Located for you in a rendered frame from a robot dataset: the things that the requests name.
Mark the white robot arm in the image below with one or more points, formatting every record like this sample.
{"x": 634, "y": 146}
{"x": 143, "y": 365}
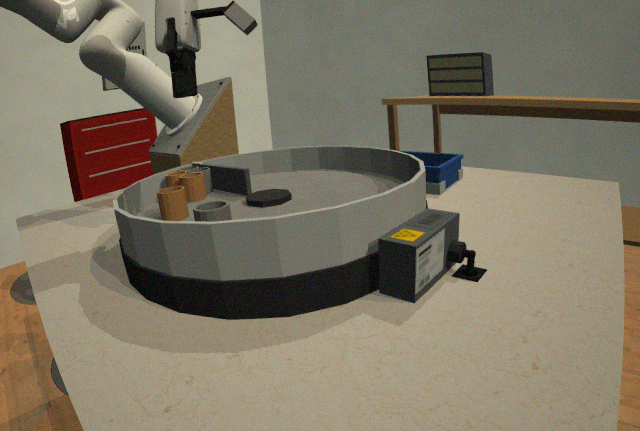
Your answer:
{"x": 104, "y": 49}

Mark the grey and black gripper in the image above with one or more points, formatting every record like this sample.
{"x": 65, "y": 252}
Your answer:
{"x": 173, "y": 19}

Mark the bronze bushing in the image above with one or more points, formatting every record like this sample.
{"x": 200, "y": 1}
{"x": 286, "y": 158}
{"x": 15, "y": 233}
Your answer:
{"x": 173, "y": 203}
{"x": 174, "y": 180}
{"x": 194, "y": 186}

